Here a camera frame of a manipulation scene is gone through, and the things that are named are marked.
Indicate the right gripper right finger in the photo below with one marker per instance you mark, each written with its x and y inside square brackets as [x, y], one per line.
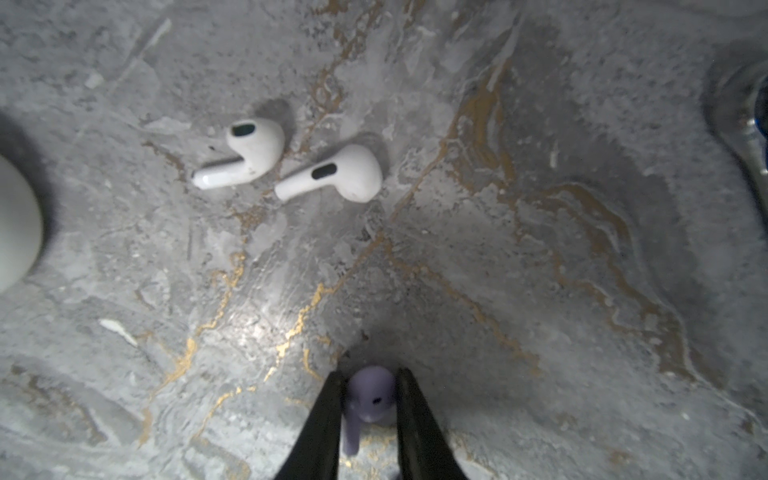
[423, 452]

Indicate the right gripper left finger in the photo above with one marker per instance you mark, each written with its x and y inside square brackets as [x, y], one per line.
[315, 454]

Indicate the purple earbud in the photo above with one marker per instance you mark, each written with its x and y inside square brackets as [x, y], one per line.
[370, 397]

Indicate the white round earbud case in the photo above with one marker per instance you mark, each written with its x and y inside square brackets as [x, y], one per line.
[21, 226]

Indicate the white earbud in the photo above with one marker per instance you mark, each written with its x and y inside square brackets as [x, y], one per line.
[354, 172]
[259, 144]

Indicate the metal rod tool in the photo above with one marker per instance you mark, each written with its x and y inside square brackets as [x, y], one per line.
[738, 116]

